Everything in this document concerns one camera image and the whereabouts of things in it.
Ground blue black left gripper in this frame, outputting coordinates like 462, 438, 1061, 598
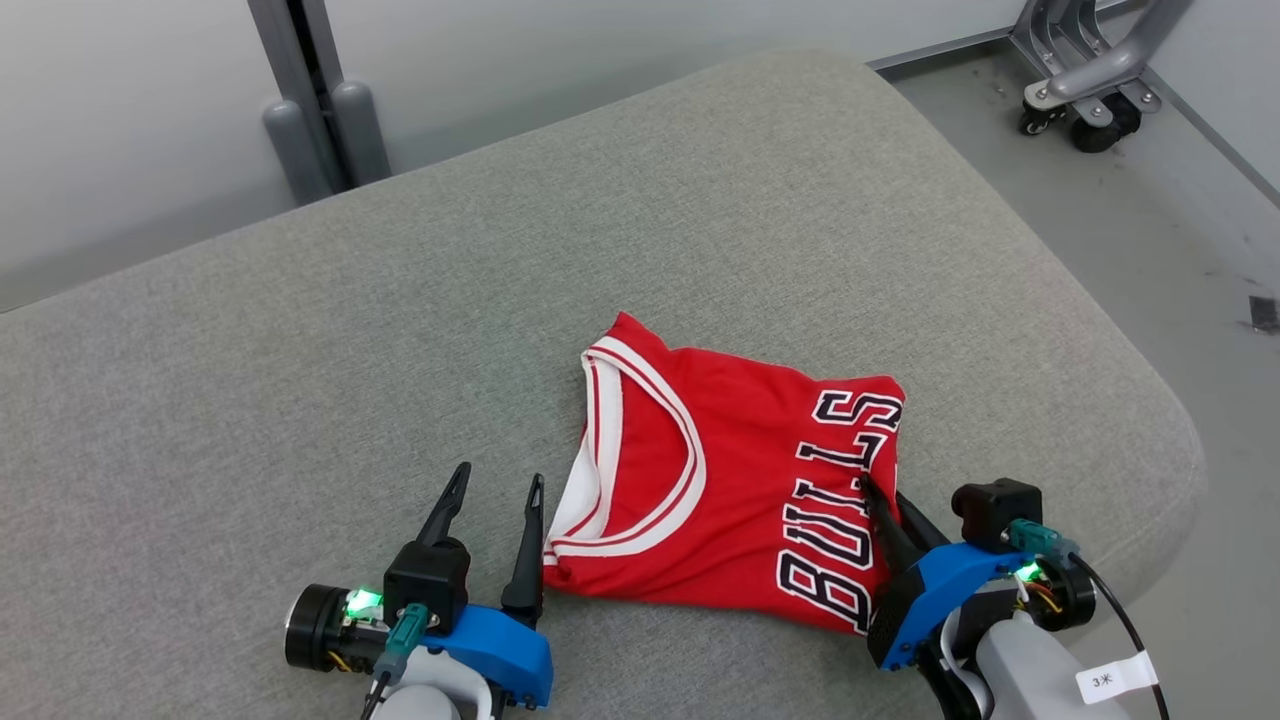
285, 462, 554, 711

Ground grey wall base rail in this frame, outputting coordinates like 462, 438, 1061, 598
866, 27, 1023, 72

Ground red Bulls basketball jersey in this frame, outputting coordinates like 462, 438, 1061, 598
543, 311, 907, 637

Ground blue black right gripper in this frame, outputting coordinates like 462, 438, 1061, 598
858, 472, 1098, 671

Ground black cable teal plug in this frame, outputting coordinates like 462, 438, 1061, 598
360, 603, 431, 720
1008, 519, 1173, 720

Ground white paper label tag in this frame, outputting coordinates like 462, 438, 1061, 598
1076, 651, 1159, 706

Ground grey fabric sofa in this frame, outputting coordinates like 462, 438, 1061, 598
0, 45, 1206, 720

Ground left black cable teal plug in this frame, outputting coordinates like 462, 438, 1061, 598
360, 603, 431, 720

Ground grey metal wheeled stand base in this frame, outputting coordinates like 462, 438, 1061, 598
1010, 0, 1197, 126

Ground large black caster wheel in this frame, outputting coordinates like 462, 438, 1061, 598
1072, 93, 1142, 154

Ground grey metal partition post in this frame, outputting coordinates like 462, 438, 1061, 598
247, 0, 349, 193

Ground grey cylindrical post bumper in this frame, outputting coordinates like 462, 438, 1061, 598
263, 98, 332, 205
332, 80, 393, 187

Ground right black cable teal plug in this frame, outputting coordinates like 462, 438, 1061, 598
1008, 519, 1173, 720

